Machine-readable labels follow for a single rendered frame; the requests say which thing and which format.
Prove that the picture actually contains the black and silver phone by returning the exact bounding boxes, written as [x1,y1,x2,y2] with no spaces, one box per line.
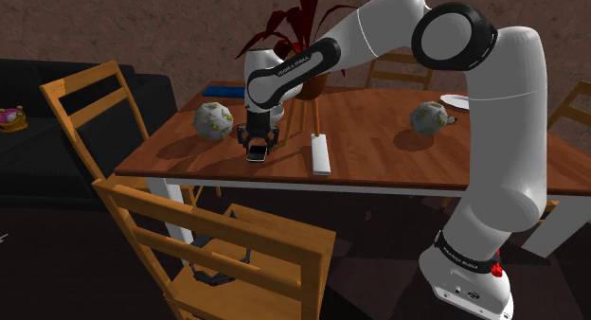
[245,143,269,164]

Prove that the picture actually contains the grey faceted ball, yellow marks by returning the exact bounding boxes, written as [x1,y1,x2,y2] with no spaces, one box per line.
[193,101,235,142]

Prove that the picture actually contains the blue book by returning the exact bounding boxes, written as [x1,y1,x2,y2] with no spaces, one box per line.
[201,84,246,100]

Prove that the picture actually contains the white remote control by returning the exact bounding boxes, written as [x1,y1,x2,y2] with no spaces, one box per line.
[310,133,332,177]

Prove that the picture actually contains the red-leaved plant on wooden stand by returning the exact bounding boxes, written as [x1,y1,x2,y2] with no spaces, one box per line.
[234,0,359,143]

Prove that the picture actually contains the wooden table with white legs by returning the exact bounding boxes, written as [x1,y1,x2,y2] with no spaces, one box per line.
[113,80,591,258]

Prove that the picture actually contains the wooden slat-back chair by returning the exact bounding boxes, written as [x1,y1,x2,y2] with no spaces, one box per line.
[91,177,338,320]
[546,80,591,141]
[38,60,206,205]
[364,52,436,92]

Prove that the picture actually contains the black angular object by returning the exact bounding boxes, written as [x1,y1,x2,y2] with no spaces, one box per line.
[188,209,254,288]

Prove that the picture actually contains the grey faceted teapot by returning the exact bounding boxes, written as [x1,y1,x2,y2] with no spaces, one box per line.
[409,100,458,137]

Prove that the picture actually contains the white plate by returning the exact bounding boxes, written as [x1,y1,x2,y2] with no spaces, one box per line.
[439,93,471,112]

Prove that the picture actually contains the black sofa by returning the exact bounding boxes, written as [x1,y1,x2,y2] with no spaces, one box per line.
[0,57,180,213]

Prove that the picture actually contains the pink and yellow toy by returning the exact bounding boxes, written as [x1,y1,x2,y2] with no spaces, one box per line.
[0,105,29,134]

